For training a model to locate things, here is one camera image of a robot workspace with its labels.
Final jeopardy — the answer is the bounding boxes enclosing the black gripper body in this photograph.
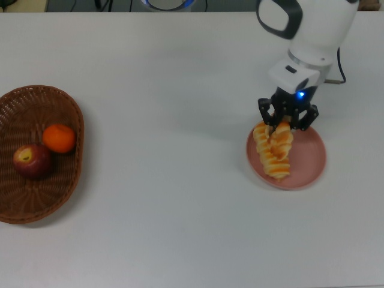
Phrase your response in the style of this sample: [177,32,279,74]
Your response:
[271,86,313,116]

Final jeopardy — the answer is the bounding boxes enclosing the braided toy bread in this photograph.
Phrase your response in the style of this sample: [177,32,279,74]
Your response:
[268,119,295,161]

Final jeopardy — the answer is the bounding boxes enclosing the ridged toy bread roll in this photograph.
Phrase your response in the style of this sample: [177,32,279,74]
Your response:
[253,123,292,182]

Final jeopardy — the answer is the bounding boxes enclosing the orange toy mandarin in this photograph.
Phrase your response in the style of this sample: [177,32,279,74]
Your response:
[41,124,76,154]

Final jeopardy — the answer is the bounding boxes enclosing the red toy apple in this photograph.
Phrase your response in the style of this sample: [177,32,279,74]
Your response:
[12,143,52,180]

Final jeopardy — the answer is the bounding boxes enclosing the pink plate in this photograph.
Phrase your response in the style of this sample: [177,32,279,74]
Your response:
[246,121,327,191]

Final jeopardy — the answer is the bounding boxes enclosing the brown woven basket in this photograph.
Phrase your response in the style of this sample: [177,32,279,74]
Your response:
[0,85,85,224]

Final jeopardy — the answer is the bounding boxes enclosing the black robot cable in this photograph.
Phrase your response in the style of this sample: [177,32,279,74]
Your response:
[326,47,347,85]

